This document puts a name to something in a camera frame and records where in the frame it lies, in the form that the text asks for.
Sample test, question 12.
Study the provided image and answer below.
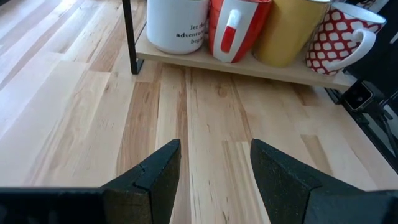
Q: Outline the black camera cable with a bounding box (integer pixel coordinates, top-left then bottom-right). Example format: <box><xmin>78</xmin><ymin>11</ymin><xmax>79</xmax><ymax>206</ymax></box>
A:
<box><xmin>371</xmin><ymin>107</ymin><xmax>397</xmax><ymax>150</ymax></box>

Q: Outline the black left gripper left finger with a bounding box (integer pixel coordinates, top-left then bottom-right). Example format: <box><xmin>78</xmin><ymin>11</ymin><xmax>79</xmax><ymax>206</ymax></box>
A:
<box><xmin>102</xmin><ymin>139</ymin><xmax>182</xmax><ymax>224</ymax></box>

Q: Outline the red mug with white handle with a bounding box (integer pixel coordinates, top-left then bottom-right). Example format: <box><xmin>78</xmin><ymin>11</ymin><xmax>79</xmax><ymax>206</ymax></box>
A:
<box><xmin>208</xmin><ymin>0</ymin><xmax>273</xmax><ymax>64</ymax></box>

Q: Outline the white mug with black text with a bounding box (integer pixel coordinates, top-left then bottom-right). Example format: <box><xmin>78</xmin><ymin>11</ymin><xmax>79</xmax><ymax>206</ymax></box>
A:
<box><xmin>146</xmin><ymin>0</ymin><xmax>210</xmax><ymax>55</ymax></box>

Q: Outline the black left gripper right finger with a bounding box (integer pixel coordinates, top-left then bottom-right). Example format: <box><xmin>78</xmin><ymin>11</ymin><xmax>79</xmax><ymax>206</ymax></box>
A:
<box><xmin>250</xmin><ymin>139</ymin><xmax>358</xmax><ymax>224</ymax></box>

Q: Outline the mustard yellow mug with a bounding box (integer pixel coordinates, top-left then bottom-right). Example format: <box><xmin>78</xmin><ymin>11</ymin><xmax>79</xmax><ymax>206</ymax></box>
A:
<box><xmin>252</xmin><ymin>0</ymin><xmax>331</xmax><ymax>68</ymax></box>

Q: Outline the black aluminium table frame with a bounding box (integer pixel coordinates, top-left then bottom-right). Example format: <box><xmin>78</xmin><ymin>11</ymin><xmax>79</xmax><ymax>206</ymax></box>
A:
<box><xmin>325</xmin><ymin>0</ymin><xmax>398</xmax><ymax>175</ymax></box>

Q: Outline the small black table camera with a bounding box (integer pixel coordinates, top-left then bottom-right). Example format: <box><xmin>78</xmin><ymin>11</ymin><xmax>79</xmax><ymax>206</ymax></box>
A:
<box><xmin>341</xmin><ymin>81</ymin><xmax>375</xmax><ymax>112</ymax></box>

